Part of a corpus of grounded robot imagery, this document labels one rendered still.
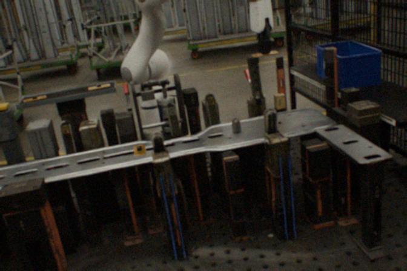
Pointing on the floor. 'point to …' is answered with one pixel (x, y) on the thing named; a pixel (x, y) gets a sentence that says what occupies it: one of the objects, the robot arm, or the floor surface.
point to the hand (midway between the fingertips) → (264, 46)
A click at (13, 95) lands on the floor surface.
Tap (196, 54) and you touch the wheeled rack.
